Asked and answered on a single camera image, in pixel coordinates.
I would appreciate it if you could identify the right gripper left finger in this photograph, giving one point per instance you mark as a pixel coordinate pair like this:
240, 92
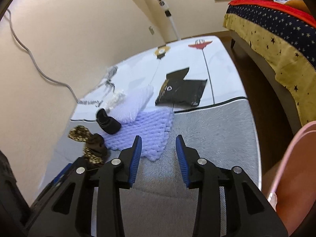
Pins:
119, 173

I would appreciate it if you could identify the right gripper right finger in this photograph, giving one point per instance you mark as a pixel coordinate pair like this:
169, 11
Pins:
248, 213

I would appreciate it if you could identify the floral dark fabric scrunchie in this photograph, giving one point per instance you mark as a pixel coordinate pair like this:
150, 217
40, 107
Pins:
94, 150

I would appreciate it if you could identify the white printed plastic bag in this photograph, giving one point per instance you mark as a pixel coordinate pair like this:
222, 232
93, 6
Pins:
125, 107

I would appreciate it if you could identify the pink plastic basin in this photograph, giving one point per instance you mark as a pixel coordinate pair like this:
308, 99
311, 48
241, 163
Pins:
289, 185

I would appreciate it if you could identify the black sock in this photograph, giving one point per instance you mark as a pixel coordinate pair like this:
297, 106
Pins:
108, 124

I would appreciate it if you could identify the bed with starry blanket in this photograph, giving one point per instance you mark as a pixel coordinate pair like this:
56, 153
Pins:
285, 38

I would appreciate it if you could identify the orange brown cushion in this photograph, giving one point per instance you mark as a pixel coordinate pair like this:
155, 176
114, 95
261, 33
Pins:
299, 5

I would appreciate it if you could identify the white wall socket plug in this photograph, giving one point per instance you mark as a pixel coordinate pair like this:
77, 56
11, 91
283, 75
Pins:
151, 30

